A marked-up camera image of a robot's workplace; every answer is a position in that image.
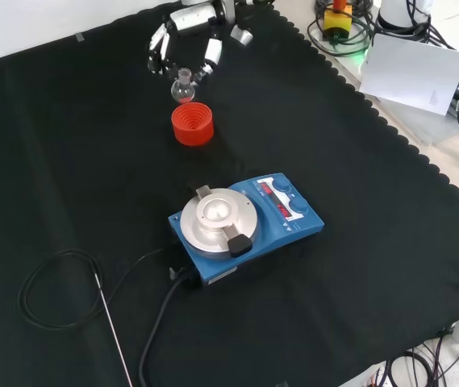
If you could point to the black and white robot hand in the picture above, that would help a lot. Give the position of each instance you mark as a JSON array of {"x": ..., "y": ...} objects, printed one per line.
[{"x": 190, "y": 20}]

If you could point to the clear glass round-bottom flask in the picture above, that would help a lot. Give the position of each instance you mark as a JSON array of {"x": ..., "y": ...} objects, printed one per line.
[{"x": 182, "y": 92}]

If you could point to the blue heater with steel block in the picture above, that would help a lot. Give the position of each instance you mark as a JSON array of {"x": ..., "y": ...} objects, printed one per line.
[{"x": 221, "y": 217}]

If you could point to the yellow stop button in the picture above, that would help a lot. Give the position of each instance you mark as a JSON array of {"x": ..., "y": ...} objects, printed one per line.
[{"x": 337, "y": 20}]

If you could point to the black cloth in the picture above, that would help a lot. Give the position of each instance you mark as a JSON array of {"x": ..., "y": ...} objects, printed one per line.
[{"x": 92, "y": 181}]

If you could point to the pale board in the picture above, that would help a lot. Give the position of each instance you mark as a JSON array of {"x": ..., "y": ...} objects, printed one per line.
[{"x": 410, "y": 72}]

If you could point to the thin steel probe rod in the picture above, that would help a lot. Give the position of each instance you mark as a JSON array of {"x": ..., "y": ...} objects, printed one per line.
[{"x": 112, "y": 326}]

